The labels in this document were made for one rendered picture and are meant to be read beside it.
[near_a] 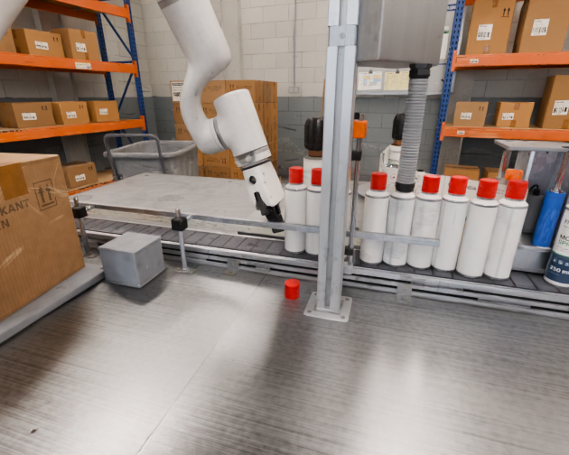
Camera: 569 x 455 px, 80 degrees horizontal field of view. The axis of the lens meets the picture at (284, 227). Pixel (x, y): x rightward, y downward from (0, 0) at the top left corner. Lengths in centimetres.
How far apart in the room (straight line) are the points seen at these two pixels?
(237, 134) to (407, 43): 37
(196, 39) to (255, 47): 503
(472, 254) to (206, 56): 66
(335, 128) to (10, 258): 64
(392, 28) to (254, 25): 525
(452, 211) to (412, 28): 35
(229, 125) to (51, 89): 495
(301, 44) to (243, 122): 473
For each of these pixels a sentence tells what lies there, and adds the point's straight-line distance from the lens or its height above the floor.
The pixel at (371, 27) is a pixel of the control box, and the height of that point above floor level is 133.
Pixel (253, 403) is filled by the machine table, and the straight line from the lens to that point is 55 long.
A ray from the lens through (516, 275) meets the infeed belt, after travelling 88.
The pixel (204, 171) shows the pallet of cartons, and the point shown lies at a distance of 453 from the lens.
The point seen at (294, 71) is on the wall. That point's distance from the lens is 545.
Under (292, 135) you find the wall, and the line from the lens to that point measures 552.
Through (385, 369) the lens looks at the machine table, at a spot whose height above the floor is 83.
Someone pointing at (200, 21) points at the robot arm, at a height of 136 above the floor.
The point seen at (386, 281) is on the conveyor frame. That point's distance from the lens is 79.
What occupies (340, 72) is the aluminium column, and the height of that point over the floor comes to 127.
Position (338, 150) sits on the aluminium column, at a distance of 60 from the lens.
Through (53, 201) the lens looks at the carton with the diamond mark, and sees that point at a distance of 87.
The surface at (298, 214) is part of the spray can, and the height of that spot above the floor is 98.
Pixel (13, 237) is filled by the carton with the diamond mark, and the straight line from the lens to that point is 82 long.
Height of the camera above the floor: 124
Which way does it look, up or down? 21 degrees down
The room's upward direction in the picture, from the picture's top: straight up
